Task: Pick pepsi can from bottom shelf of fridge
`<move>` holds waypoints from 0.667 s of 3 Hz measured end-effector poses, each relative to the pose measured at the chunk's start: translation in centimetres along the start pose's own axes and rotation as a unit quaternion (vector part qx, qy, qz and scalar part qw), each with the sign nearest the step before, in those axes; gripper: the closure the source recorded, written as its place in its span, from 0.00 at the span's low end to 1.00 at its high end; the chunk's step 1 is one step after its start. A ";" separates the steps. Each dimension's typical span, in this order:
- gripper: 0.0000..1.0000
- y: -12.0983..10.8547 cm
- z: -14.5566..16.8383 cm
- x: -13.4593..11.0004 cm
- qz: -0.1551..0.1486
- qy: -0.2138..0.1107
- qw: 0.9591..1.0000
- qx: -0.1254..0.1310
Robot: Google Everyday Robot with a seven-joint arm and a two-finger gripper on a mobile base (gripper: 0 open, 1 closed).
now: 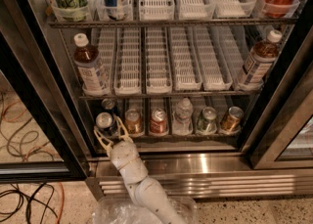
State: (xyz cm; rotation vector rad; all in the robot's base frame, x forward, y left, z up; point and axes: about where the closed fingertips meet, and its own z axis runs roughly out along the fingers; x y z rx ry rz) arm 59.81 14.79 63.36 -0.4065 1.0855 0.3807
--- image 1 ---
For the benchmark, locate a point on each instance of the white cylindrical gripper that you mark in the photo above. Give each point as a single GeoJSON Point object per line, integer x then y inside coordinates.
{"type": "Point", "coordinates": [123, 154]}

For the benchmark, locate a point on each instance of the blue pepsi can front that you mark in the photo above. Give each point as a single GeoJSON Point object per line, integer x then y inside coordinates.
{"type": "Point", "coordinates": [106, 123]}

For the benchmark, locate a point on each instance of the blue pepsi can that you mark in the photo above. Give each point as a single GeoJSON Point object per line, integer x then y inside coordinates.
{"type": "Point", "coordinates": [106, 123]}
{"type": "Point", "coordinates": [110, 106]}

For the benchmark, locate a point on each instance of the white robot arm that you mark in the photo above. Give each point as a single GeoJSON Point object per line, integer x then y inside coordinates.
{"type": "Point", "coordinates": [142, 189]}

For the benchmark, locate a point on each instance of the brown gold soda can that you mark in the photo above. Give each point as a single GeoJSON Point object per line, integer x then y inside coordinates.
{"type": "Point", "coordinates": [133, 121]}

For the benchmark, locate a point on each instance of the blue pepsi can rear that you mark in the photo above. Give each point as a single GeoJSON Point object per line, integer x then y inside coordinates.
{"type": "Point", "coordinates": [110, 106]}

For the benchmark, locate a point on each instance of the red soda can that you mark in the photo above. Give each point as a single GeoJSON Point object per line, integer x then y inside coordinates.
{"type": "Point", "coordinates": [158, 122]}

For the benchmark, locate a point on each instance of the left glass fridge door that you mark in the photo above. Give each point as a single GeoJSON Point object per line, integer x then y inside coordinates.
{"type": "Point", "coordinates": [41, 139]}

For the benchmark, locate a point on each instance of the glass fridge door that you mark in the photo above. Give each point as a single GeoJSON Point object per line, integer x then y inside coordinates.
{"type": "Point", "coordinates": [285, 105]}
{"type": "Point", "coordinates": [41, 139]}

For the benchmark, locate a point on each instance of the green soda can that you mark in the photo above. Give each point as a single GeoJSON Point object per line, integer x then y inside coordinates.
{"type": "Point", "coordinates": [206, 123]}

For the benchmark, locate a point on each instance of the orange gold soda can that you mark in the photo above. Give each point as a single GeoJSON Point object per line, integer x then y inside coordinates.
{"type": "Point", "coordinates": [231, 121]}

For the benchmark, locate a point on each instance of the stainless steel fridge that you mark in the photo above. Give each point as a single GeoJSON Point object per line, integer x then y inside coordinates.
{"type": "Point", "coordinates": [158, 60]}

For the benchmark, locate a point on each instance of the right glass fridge door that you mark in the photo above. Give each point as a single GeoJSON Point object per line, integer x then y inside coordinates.
{"type": "Point", "coordinates": [285, 105]}

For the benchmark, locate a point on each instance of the clear water bottle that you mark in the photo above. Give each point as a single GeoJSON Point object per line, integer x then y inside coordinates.
{"type": "Point", "coordinates": [182, 118]}

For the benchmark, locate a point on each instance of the clear plastic bin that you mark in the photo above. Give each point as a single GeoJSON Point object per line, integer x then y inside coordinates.
{"type": "Point", "coordinates": [124, 211]}

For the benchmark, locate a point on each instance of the left tea bottle white cap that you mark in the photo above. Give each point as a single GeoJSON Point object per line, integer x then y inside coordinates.
{"type": "Point", "coordinates": [90, 66]}

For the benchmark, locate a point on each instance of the tea bottle white cap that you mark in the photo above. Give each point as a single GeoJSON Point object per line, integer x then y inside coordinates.
{"type": "Point", "coordinates": [260, 58]}
{"type": "Point", "coordinates": [90, 66]}

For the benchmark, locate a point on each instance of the right tea bottle white cap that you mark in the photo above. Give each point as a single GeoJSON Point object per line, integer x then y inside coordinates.
{"type": "Point", "coordinates": [260, 58]}

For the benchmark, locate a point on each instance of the top wire shelf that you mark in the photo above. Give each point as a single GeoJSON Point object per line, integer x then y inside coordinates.
{"type": "Point", "coordinates": [172, 23]}

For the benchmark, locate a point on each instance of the wire shelf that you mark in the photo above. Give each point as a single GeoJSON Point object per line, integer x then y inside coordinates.
{"type": "Point", "coordinates": [174, 94]}
{"type": "Point", "coordinates": [172, 23]}

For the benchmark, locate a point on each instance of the middle wire shelf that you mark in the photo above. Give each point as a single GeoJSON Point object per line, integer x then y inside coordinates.
{"type": "Point", "coordinates": [174, 94]}

